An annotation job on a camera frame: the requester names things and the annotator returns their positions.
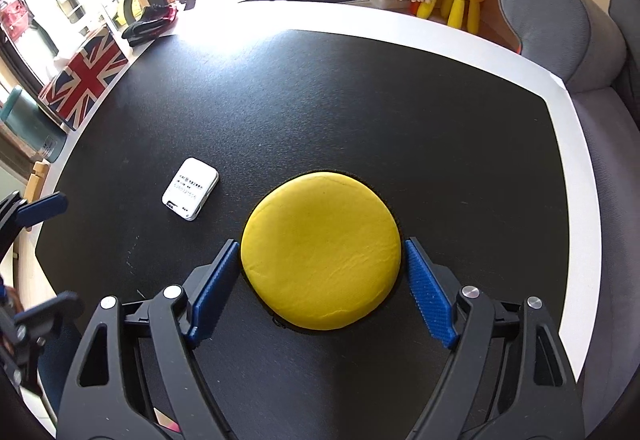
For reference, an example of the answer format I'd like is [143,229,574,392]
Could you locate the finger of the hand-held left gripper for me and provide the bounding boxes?
[12,291,85,361]
[0,191,69,241]

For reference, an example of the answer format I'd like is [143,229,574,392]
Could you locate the black gloves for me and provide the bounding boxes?
[121,4,179,48]

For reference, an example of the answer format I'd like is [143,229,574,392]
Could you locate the yellow plastic stool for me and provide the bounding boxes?
[416,0,487,33]

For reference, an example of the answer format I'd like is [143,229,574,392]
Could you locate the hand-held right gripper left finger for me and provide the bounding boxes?
[56,239,241,440]

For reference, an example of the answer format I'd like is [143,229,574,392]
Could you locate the flag-print box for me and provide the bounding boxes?
[39,29,130,131]

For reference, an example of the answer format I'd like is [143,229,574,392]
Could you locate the teal cup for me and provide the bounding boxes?
[0,85,68,163]

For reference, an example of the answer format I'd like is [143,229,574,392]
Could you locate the grey sofa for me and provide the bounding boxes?
[497,0,640,421]

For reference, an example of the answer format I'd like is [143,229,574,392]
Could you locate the red bag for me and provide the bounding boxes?
[0,0,31,38]

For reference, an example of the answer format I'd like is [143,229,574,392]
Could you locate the yellow round case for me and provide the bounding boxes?
[240,168,403,333]

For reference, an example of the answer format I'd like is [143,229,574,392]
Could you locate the person's leg dark pants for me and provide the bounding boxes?
[37,320,86,416]

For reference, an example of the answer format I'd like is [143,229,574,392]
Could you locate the small white device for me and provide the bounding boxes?
[161,157,220,222]

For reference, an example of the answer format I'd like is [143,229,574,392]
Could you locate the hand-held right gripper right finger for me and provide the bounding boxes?
[404,236,586,440]

